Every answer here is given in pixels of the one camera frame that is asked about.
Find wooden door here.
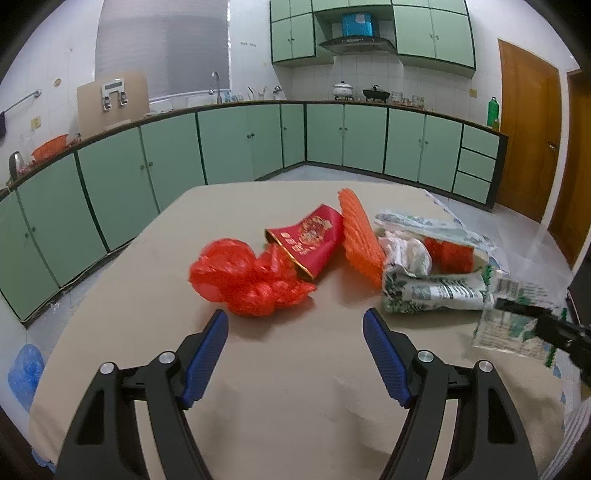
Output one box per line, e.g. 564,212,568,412
496,39,574,225
547,69,591,269

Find clear green-print wrapper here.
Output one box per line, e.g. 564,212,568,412
470,276,570,370

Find blue box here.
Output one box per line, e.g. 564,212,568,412
341,12,374,38

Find orange foam fruit net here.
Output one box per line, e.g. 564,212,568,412
422,236,476,274
337,188,385,289

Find red plastic bag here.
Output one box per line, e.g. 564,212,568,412
188,237,319,318

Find cluster of glass jars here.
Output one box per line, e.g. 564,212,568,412
391,90,428,108

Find black glass cabinet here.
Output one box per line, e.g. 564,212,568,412
566,272,591,324

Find orange plastic basin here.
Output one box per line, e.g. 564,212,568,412
31,134,69,160

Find red gold-print pouch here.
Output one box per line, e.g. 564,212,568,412
264,202,346,282

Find beige tablecloth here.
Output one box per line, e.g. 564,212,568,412
28,179,574,480

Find blue plastic bag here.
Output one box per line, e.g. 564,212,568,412
8,343,46,414

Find black range hood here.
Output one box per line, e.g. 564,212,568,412
318,35,397,55

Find white green printed bag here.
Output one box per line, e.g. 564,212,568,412
374,209,502,316

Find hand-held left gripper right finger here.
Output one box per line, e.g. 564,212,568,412
363,307,539,480

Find green lower kitchen cabinets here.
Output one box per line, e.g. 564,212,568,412
0,100,509,324

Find brown cardboard sheet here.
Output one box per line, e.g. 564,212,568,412
76,70,151,140

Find grey window blind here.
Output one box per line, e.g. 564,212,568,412
94,0,231,100

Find metal kettle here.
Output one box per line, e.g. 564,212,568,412
8,151,27,181

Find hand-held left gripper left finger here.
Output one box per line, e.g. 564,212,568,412
54,309,230,480

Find green upper kitchen cabinets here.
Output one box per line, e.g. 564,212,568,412
270,0,478,71

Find green kitchen cabinets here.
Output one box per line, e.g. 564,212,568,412
0,100,509,324
270,0,478,71

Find white paper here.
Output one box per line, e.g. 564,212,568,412
382,229,434,278

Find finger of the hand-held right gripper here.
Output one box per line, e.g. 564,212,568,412
494,298,591,354

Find metal wall rail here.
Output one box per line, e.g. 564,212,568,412
2,90,42,116

